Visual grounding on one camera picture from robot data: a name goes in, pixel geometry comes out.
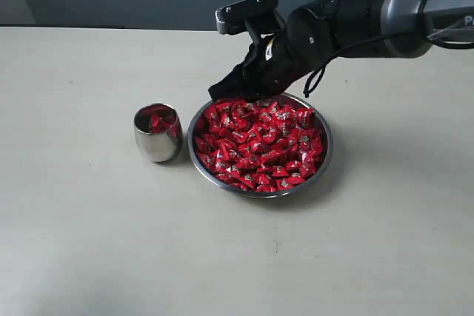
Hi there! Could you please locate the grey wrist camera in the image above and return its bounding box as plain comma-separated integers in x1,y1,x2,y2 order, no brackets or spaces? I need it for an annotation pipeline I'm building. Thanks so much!
215,0,285,36

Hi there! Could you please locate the stainless steel cup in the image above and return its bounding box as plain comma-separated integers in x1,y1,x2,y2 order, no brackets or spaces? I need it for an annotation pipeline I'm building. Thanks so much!
133,103,183,163

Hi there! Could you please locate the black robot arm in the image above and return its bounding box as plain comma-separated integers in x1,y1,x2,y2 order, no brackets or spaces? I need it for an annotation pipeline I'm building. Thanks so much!
209,0,473,101

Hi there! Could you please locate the stainless steel bowl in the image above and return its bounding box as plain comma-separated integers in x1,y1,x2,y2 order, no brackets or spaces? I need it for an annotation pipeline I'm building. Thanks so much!
187,93,333,199

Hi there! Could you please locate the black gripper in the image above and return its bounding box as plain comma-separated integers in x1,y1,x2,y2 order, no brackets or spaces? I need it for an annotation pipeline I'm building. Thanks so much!
208,27,333,102

